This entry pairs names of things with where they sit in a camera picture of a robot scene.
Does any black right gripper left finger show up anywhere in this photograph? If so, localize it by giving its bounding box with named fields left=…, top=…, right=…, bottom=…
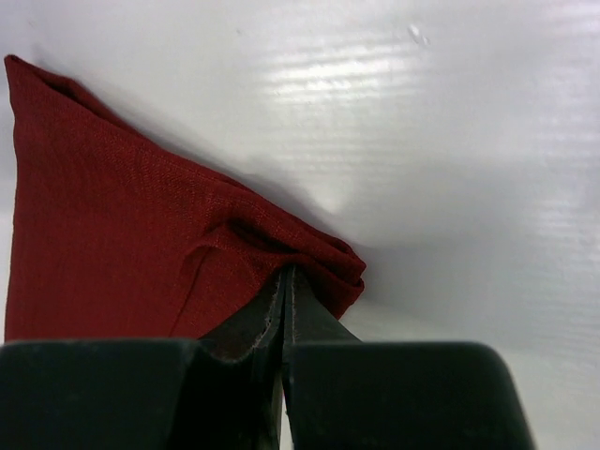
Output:
left=1, top=273, right=286, bottom=449

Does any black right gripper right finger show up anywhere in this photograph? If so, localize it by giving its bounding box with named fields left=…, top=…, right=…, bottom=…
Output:
left=281, top=267, right=534, bottom=449

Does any dark red cloth napkin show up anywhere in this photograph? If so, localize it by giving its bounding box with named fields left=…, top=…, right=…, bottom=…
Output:
left=5, top=55, right=366, bottom=341

